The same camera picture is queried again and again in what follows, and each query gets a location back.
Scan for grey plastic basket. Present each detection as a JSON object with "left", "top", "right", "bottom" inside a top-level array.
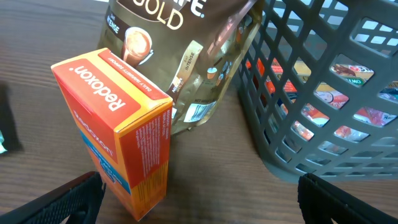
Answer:
[{"left": 238, "top": 1, "right": 397, "bottom": 182}]

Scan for light green wrapped packet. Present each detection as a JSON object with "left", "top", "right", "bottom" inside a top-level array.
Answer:
[{"left": 0, "top": 132, "right": 7, "bottom": 154}]

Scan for orange Redoxon box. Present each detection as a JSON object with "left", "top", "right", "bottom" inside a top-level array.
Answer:
[{"left": 51, "top": 48, "right": 172, "bottom": 220}]

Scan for Kleenex tissue multipack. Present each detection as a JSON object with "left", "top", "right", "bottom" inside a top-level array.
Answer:
[{"left": 284, "top": 80, "right": 397, "bottom": 142}]

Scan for San Remo spaghetti packet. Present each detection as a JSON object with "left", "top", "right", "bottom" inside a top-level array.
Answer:
[{"left": 245, "top": 57, "right": 398, "bottom": 94}]

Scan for Nescafe Gold coffee bag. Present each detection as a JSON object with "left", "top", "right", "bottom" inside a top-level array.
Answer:
[{"left": 98, "top": 0, "right": 264, "bottom": 134}]

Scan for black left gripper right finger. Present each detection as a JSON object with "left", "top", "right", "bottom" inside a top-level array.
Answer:
[{"left": 298, "top": 173, "right": 397, "bottom": 224}]

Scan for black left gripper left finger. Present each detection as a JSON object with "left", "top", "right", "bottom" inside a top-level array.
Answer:
[{"left": 1, "top": 171, "right": 106, "bottom": 224}]

